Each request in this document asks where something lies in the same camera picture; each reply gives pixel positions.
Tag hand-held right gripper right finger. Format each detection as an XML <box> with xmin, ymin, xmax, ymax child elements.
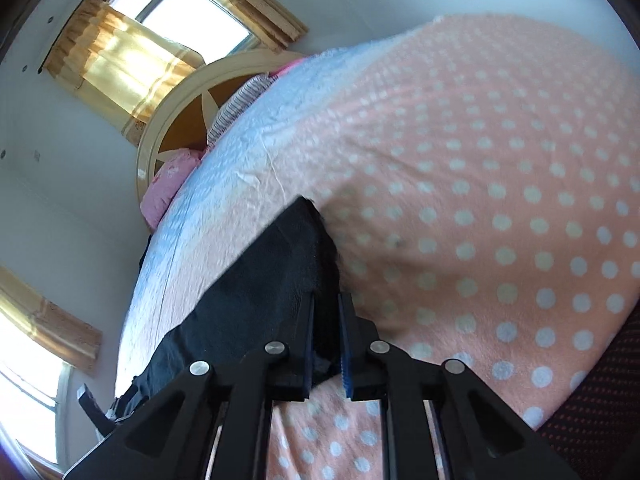
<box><xmin>337</xmin><ymin>292</ymin><xmax>583</xmax><ymax>480</ymax></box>

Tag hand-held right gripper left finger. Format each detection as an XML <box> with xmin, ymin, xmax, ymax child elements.
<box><xmin>65</xmin><ymin>292</ymin><xmax>316</xmax><ymax>480</ymax></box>

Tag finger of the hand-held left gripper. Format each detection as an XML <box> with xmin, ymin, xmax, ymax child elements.
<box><xmin>77</xmin><ymin>384</ymin><xmax>115</xmax><ymax>435</ymax></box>

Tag black pants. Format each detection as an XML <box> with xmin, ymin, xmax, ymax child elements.
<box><xmin>115</xmin><ymin>196</ymin><xmax>346</xmax><ymax>413</ymax></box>

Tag large side window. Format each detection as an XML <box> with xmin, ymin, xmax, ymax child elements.
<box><xmin>0</xmin><ymin>345</ymin><xmax>74</xmax><ymax>468</ymax></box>

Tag long yellow curtain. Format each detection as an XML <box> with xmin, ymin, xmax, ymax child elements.
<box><xmin>0</xmin><ymin>265</ymin><xmax>103</xmax><ymax>377</ymax></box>

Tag pink pillow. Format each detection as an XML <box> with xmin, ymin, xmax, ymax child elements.
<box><xmin>140</xmin><ymin>148</ymin><xmax>203</xmax><ymax>231</ymax></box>

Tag bed with polka-dot sheet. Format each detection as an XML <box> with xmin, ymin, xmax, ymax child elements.
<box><xmin>114</xmin><ymin>12</ymin><xmax>640</xmax><ymax>480</ymax></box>

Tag striped pillow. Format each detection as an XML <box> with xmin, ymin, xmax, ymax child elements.
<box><xmin>206</xmin><ymin>74</ymin><xmax>273</xmax><ymax>146</ymax></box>

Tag dark red dotted cloth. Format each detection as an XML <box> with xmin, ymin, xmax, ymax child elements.
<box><xmin>537</xmin><ymin>310</ymin><xmax>640</xmax><ymax>480</ymax></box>

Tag cream wooden headboard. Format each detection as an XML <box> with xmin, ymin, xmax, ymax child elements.
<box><xmin>136</xmin><ymin>50</ymin><xmax>311</xmax><ymax>211</ymax></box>

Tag wide yellow curtain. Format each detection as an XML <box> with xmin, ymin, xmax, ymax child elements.
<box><xmin>45</xmin><ymin>0</ymin><xmax>207</xmax><ymax>148</ymax></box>

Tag window with white frame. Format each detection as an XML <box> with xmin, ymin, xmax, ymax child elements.
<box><xmin>107</xmin><ymin>0</ymin><xmax>254</xmax><ymax>62</ymax></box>

